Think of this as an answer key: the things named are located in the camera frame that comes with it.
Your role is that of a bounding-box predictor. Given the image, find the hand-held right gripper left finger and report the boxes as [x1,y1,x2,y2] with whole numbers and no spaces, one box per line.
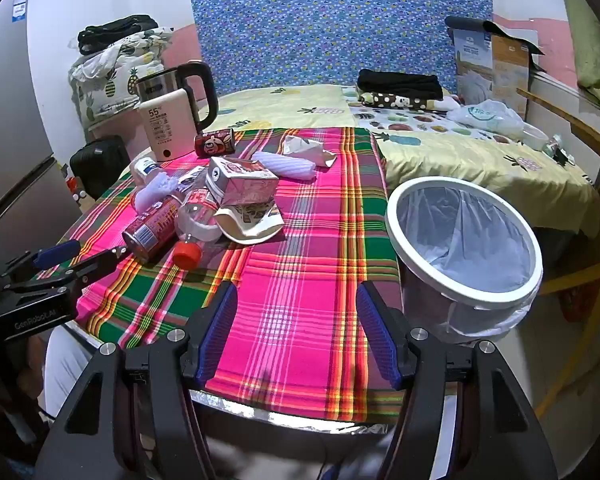
[32,280,241,480]

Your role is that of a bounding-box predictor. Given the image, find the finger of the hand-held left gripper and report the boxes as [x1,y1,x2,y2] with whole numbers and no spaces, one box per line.
[2,245,133,306]
[0,239,82,286]

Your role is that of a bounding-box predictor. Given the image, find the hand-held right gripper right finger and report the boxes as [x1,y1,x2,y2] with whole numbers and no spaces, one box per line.
[355,280,563,480]

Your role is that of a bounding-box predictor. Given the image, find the tall red drink can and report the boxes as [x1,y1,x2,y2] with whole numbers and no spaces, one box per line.
[121,195,183,265]

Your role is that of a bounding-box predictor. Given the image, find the small white bottle blue label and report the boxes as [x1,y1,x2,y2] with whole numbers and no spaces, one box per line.
[130,157,163,186]

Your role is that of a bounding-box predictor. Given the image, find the white rimmed trash bin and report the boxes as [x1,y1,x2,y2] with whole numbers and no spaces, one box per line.
[385,176,543,346]

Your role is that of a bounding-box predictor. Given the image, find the small milk drink carton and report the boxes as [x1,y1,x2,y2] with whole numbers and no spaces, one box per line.
[205,156,280,207]

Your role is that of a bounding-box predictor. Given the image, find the black suitcase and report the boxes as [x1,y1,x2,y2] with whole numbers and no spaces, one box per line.
[69,135,131,201]

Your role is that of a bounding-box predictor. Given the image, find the clear bottle with red cap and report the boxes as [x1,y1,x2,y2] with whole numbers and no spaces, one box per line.
[172,170,226,268]

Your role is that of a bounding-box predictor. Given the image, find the white snack bag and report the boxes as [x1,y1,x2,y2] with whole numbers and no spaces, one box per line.
[214,201,286,246]

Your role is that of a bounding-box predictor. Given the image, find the grey refrigerator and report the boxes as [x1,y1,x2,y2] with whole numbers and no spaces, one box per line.
[0,0,81,281]

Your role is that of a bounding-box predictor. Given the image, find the cream electric kettle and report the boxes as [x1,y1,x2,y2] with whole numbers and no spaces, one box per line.
[136,60,219,162]

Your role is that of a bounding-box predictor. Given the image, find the pineapple print bedding stack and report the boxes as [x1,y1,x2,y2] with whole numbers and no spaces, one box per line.
[69,27,176,131]

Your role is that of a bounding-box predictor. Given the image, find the white foam net sleeve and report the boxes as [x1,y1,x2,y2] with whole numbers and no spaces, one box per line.
[250,150,317,181]

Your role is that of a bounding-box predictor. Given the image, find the yellow pineapple bed sheet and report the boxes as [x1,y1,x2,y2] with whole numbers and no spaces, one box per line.
[215,84,600,238]

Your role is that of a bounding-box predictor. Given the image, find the white paper tissue pack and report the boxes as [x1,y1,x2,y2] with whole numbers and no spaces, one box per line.
[281,135,338,168]

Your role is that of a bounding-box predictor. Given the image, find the fruit print white blanket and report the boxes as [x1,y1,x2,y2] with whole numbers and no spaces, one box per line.
[342,85,526,143]

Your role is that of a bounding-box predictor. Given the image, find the black clothes pile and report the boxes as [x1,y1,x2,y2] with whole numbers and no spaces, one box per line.
[77,15,160,56]

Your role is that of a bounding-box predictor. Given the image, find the brown polka dot cloth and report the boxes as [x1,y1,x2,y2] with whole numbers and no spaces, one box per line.
[356,91,448,110]

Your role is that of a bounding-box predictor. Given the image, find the white plastic bag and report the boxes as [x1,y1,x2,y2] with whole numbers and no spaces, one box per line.
[447,99,527,142]

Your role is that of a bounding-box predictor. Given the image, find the white bowl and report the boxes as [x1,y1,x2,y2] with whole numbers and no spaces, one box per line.
[520,122,551,152]

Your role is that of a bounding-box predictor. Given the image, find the black folded clothes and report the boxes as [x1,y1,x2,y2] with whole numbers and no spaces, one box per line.
[356,68,444,101]

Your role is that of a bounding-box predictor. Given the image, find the wooden chair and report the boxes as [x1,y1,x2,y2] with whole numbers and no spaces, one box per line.
[516,87,600,411]

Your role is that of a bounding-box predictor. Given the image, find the open cardboard box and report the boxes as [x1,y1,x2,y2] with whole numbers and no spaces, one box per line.
[445,16,546,121]

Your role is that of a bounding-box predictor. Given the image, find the blue floral headboard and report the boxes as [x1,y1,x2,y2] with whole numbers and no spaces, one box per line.
[190,0,495,96]

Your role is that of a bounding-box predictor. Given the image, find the green hanging cloth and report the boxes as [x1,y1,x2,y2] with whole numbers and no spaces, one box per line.
[555,0,600,101]

